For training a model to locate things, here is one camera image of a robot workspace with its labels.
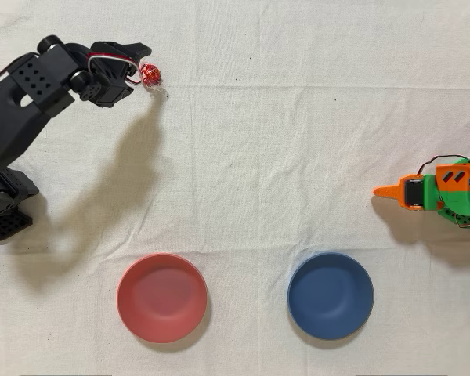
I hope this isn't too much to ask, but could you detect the red candy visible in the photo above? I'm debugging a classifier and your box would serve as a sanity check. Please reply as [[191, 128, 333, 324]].
[[139, 61, 169, 99]]

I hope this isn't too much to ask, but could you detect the blue bowl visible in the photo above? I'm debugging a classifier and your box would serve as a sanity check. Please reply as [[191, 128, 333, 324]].
[[287, 251, 375, 341]]

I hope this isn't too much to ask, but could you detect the red bowl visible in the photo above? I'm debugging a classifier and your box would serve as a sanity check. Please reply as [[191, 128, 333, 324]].
[[116, 252, 209, 345]]

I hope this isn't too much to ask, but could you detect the white tablecloth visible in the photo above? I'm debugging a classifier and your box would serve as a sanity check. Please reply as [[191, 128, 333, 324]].
[[0, 0, 470, 376]]

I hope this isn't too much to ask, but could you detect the red white servo cable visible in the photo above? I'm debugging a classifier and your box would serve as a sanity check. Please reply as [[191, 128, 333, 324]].
[[87, 52, 143, 86]]

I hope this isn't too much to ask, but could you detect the thin dark servo cable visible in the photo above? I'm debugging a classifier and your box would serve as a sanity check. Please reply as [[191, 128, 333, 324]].
[[417, 155, 470, 175]]

